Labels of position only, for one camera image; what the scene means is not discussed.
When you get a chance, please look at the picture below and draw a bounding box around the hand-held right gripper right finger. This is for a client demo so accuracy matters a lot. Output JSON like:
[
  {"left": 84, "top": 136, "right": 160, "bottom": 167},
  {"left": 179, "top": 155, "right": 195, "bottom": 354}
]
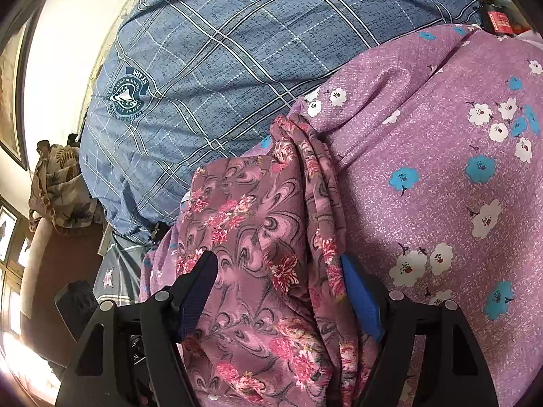
[{"left": 340, "top": 254, "right": 500, "bottom": 407}]

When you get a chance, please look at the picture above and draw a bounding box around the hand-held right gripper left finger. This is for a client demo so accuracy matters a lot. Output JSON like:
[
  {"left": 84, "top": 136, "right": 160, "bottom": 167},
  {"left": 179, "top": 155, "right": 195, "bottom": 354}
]
[{"left": 54, "top": 251, "right": 220, "bottom": 407}]

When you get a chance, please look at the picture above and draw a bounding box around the maroon floral garment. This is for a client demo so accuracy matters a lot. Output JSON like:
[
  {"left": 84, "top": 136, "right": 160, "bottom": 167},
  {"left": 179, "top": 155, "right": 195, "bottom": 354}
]
[{"left": 173, "top": 112, "right": 385, "bottom": 407}]

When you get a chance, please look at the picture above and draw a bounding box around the small black device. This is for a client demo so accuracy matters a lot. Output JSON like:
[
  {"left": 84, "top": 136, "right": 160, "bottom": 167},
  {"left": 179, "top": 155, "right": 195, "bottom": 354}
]
[{"left": 150, "top": 220, "right": 170, "bottom": 244}]

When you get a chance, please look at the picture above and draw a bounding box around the grey striped quilt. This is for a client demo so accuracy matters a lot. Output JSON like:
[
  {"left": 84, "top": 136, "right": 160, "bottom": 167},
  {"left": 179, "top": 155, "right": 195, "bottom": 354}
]
[{"left": 92, "top": 231, "right": 155, "bottom": 306}]

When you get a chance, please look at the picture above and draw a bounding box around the black object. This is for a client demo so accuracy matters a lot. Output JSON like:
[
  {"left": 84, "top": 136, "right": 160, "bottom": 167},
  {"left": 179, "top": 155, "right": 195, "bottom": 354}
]
[{"left": 54, "top": 280, "right": 100, "bottom": 331}]

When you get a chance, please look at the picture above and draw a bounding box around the purple floral bed sheet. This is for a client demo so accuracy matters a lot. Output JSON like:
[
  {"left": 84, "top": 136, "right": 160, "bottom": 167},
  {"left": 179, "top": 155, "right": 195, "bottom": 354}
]
[{"left": 139, "top": 23, "right": 543, "bottom": 407}]

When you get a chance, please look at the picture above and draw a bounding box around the leaf print cloth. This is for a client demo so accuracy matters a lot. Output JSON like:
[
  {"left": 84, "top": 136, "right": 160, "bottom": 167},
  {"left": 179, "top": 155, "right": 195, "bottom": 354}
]
[{"left": 28, "top": 139, "right": 105, "bottom": 236}]

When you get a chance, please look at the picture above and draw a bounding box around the framed picture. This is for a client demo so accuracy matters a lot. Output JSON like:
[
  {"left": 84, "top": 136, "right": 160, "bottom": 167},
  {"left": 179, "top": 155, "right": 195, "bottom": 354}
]
[{"left": 0, "top": 17, "right": 35, "bottom": 172}]

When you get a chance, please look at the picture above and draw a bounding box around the dark bottle with red label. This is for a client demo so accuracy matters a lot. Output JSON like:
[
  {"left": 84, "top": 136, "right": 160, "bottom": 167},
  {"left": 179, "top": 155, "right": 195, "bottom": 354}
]
[{"left": 476, "top": 0, "right": 519, "bottom": 38}]

